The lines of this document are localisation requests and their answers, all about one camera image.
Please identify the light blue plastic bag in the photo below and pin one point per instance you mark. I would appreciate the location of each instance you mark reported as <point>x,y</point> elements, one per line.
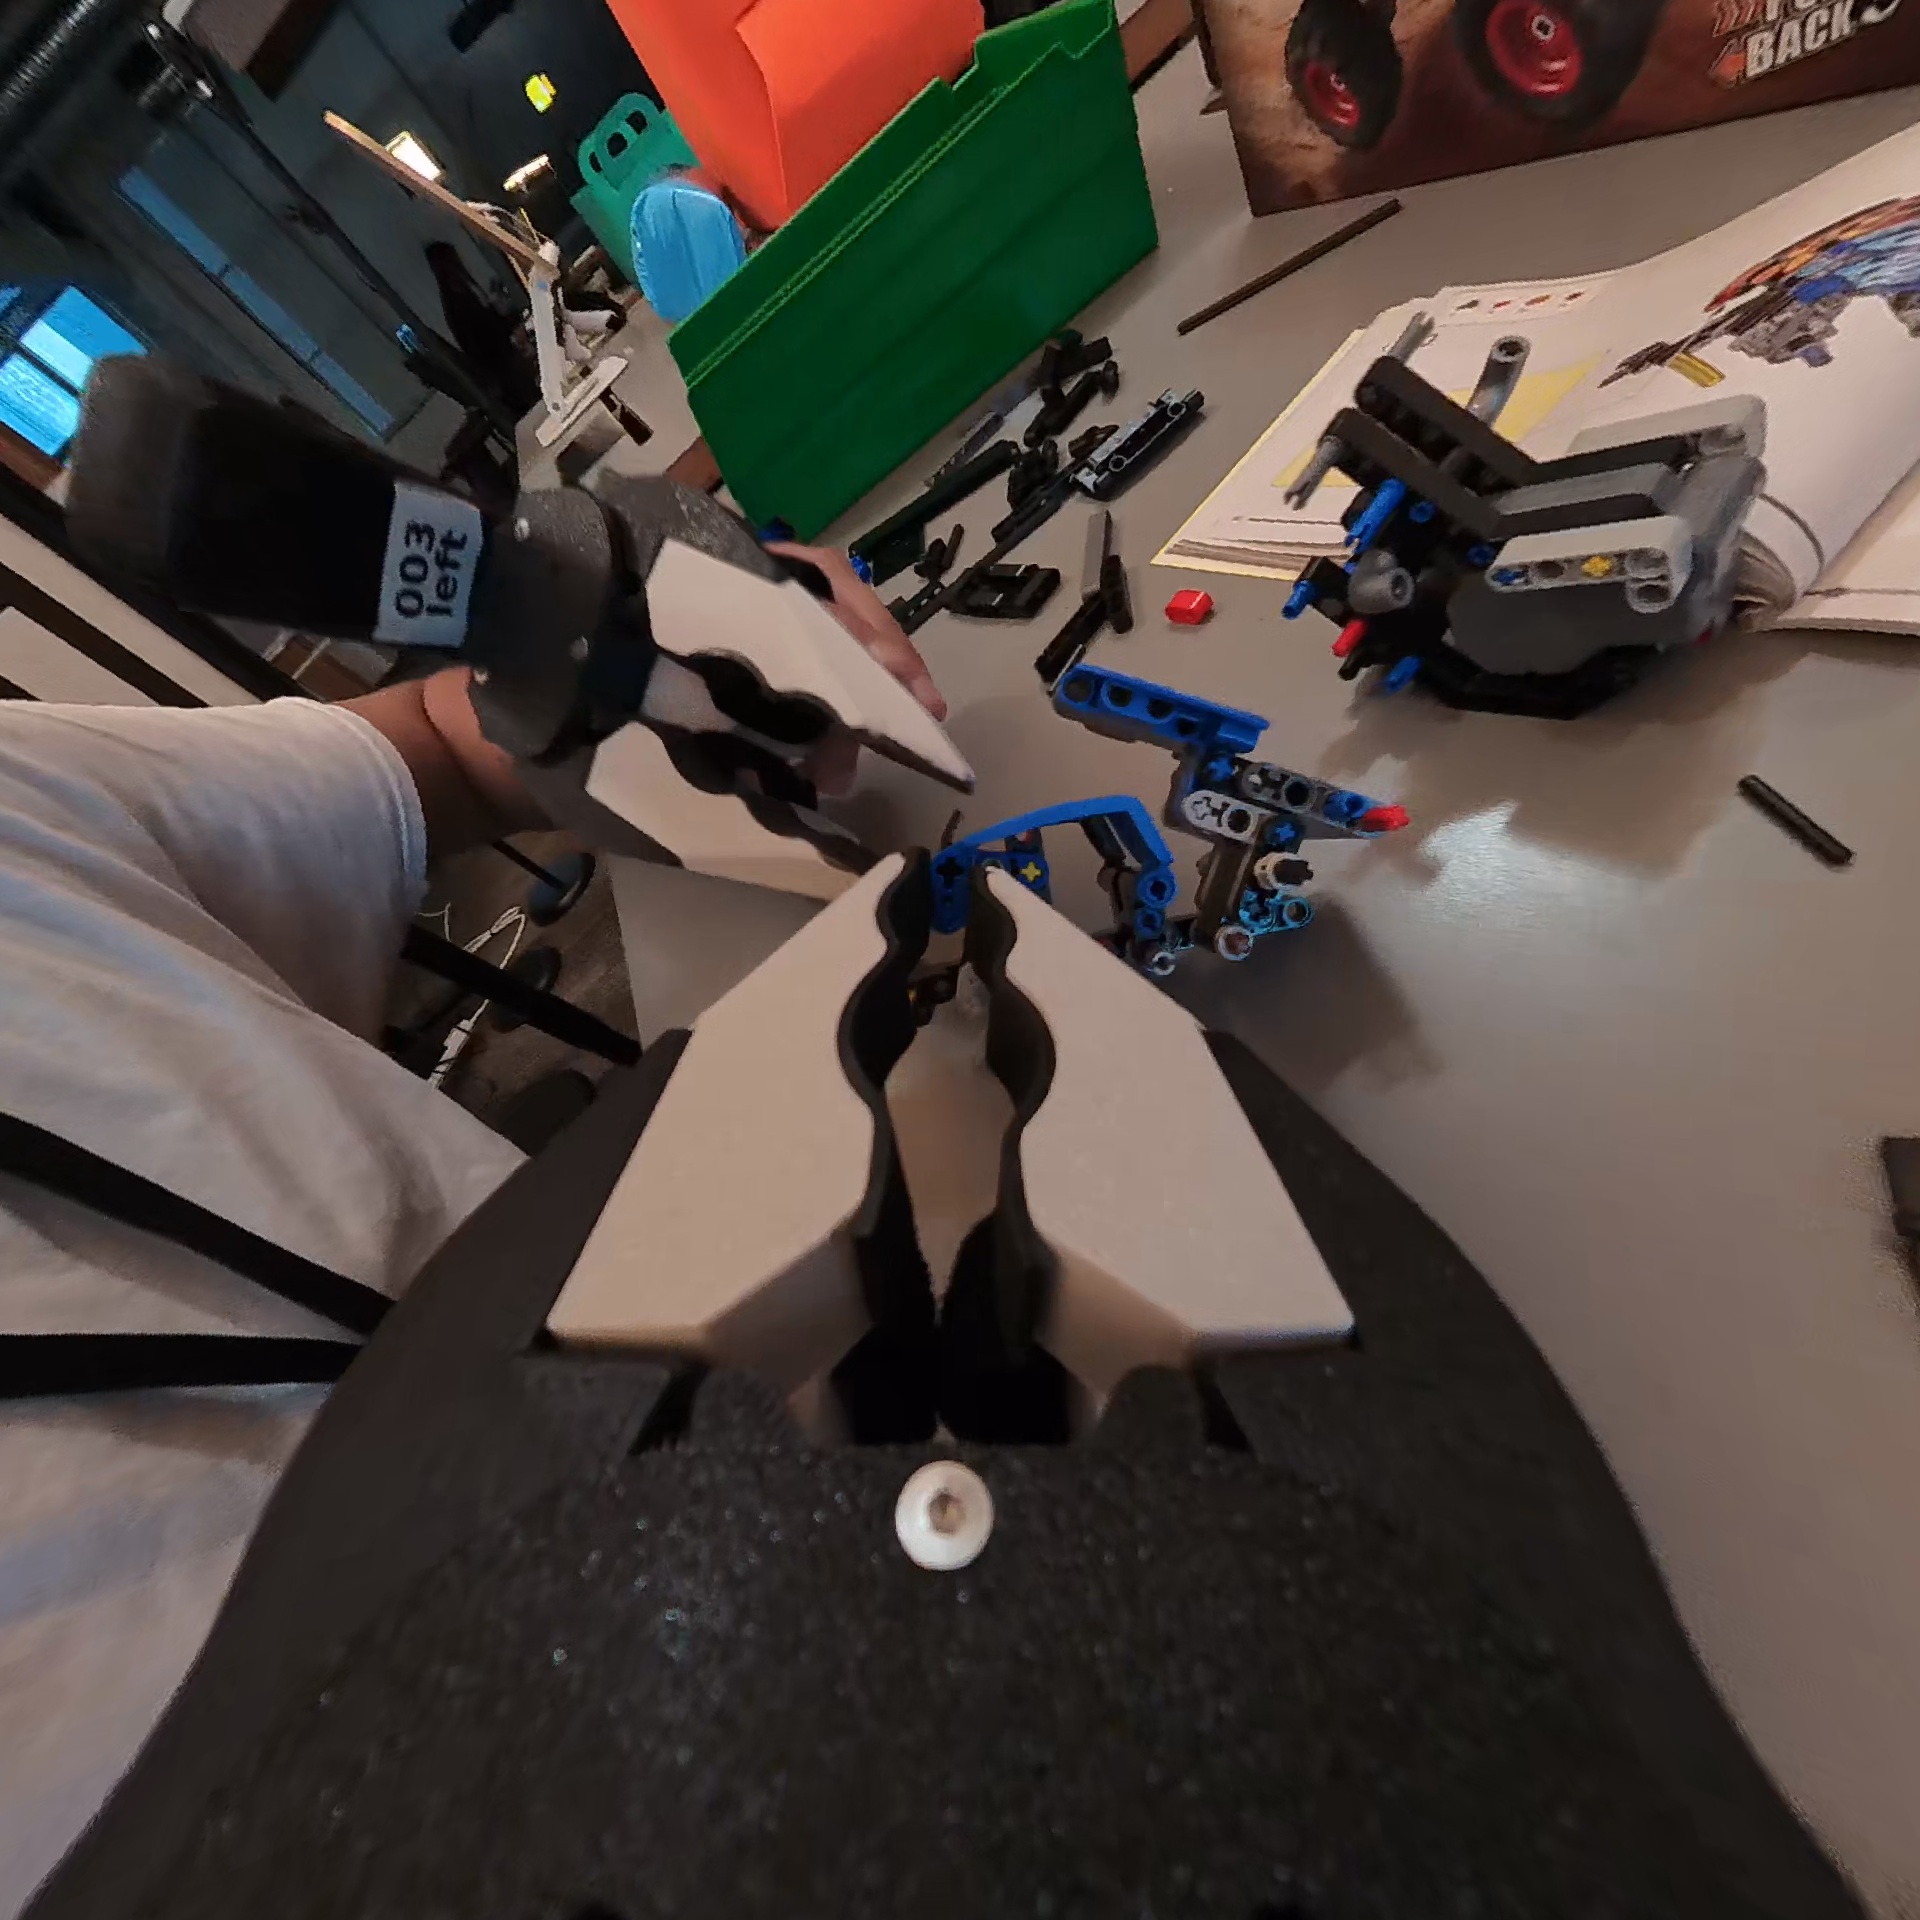
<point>684,248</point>

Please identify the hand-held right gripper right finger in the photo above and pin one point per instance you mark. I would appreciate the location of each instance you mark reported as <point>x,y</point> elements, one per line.
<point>1171,1183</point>

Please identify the flame-patterned lego car body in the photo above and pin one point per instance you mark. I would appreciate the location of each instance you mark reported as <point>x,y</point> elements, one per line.
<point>1230,787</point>

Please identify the printed lego set box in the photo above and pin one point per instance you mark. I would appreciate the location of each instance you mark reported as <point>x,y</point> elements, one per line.
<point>1576,136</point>

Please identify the person's left forearm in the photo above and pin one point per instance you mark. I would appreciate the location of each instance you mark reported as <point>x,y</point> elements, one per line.
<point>464,780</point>

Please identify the small red lego piece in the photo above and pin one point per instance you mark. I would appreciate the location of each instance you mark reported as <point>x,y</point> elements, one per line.
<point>1189,607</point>

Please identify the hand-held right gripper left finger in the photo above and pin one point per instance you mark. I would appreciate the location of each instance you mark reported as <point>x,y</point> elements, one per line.
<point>721,1169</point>

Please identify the long black lego axle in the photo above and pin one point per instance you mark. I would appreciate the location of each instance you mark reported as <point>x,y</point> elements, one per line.
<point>1291,266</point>

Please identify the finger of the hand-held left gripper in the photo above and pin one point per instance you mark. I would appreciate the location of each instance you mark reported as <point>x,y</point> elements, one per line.
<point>766,630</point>
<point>675,818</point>

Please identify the teal green basket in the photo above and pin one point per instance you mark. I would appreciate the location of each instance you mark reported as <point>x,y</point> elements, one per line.
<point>624,165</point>

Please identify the short black lego axle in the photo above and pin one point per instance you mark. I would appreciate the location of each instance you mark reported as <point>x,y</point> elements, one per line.
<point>1795,821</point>

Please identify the person's left hand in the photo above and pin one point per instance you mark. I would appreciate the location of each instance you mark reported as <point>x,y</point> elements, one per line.
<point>871,616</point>

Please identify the small dark flat device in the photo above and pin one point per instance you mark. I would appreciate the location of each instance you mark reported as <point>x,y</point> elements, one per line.
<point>1902,1192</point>

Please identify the lego instruction booklet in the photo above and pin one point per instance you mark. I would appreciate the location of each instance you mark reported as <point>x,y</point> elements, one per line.
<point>1845,495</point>

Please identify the green plastic bin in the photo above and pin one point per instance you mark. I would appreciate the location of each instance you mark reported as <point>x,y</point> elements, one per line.
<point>901,360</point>

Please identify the pile of black lego pieces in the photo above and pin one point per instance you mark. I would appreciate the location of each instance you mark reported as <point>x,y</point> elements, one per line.
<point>1006,586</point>

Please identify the black lego chassis assembly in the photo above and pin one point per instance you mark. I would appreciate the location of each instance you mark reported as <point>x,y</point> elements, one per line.
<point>1559,598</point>

